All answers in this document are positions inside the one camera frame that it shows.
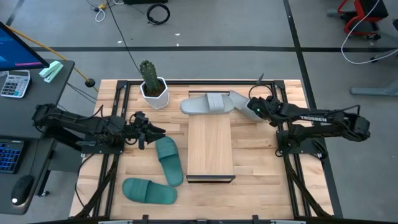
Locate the grey desk calculator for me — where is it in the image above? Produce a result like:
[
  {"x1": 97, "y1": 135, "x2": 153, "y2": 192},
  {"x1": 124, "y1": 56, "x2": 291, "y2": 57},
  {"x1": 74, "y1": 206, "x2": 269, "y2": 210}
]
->
[{"x1": 0, "y1": 69, "x2": 32, "y2": 99}]

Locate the grey metal desk foot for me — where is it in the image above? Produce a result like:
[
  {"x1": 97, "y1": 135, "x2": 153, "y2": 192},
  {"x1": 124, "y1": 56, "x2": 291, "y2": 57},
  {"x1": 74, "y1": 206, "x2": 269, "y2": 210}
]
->
[{"x1": 349, "y1": 46, "x2": 398, "y2": 97}]

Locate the coiled black cable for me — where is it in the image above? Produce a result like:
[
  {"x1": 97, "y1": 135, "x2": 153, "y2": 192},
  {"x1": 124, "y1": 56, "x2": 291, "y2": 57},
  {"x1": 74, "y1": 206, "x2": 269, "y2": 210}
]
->
[{"x1": 146, "y1": 2, "x2": 171, "y2": 26}]

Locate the black computer mouse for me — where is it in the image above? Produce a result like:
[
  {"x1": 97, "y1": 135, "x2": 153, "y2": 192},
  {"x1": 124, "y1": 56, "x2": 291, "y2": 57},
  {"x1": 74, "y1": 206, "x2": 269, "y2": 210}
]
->
[{"x1": 11, "y1": 174, "x2": 35, "y2": 206}]

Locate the white plant pot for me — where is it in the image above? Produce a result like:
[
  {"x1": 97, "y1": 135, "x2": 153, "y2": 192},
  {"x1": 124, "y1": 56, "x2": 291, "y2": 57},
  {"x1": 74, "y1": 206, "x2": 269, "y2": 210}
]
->
[{"x1": 139, "y1": 77, "x2": 170, "y2": 110}]

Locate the green rubber slide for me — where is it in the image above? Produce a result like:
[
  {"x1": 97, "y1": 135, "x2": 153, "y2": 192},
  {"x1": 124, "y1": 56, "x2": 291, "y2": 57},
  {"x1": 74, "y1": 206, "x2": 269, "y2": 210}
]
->
[
  {"x1": 154, "y1": 136, "x2": 184, "y2": 187},
  {"x1": 121, "y1": 177, "x2": 178, "y2": 205}
]

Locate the backlit black keyboard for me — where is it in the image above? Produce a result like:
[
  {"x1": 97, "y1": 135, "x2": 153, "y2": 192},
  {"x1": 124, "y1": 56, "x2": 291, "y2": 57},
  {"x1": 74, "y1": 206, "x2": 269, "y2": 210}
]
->
[{"x1": 0, "y1": 139, "x2": 25, "y2": 174}]

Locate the yellow cable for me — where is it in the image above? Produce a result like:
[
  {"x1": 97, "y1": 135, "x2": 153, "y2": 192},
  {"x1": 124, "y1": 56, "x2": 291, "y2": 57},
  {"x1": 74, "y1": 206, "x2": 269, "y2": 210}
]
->
[{"x1": 6, "y1": 24, "x2": 99, "y2": 93}]

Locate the long white cable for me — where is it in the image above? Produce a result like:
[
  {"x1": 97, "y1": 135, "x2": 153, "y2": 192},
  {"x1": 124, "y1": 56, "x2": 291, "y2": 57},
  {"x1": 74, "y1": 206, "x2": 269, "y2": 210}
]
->
[{"x1": 341, "y1": 0, "x2": 398, "y2": 65}]

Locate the long black floor cable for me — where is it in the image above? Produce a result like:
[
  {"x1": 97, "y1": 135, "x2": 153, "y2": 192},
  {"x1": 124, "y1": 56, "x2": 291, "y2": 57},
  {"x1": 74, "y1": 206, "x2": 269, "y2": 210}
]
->
[{"x1": 105, "y1": 0, "x2": 142, "y2": 74}]

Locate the red and black cart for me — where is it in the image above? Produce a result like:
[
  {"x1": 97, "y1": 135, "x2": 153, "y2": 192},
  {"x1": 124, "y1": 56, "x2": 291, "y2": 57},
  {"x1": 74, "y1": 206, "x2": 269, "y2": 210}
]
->
[{"x1": 326, "y1": 0, "x2": 389, "y2": 40}]

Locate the computer monitor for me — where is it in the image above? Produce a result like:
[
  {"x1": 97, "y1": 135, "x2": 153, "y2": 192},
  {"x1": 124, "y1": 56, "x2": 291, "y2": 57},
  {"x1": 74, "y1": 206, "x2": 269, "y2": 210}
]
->
[{"x1": 0, "y1": 21, "x2": 50, "y2": 72}]

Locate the black aluminium table frame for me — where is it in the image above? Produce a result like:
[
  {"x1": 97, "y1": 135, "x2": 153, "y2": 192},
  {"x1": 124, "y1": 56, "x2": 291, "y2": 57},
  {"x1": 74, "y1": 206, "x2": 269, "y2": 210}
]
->
[{"x1": 70, "y1": 79, "x2": 335, "y2": 224}]

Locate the grey rubber slide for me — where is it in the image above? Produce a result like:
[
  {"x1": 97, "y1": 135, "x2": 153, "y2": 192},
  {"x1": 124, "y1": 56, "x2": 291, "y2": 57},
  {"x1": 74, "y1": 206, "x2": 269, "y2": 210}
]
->
[
  {"x1": 180, "y1": 92, "x2": 234, "y2": 115},
  {"x1": 228, "y1": 90, "x2": 265, "y2": 122}
]

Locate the black desk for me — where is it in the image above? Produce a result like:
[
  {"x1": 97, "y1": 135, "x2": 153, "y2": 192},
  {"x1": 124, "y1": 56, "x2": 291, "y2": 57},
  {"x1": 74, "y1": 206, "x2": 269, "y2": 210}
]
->
[{"x1": 0, "y1": 58, "x2": 75, "y2": 216}]

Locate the wooden shelf with black frame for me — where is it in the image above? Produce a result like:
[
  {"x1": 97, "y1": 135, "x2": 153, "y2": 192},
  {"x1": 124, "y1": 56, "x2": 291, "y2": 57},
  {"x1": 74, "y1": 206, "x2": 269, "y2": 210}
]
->
[{"x1": 185, "y1": 90, "x2": 236, "y2": 184}]

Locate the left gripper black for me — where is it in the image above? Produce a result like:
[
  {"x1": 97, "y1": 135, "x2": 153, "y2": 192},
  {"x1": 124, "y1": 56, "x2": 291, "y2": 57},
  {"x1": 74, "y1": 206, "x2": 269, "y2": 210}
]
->
[{"x1": 125, "y1": 111, "x2": 167, "y2": 151}]

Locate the green cactus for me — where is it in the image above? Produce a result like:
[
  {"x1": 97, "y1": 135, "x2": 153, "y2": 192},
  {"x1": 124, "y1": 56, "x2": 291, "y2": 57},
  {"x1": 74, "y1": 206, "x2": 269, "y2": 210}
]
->
[{"x1": 139, "y1": 60, "x2": 161, "y2": 94}]

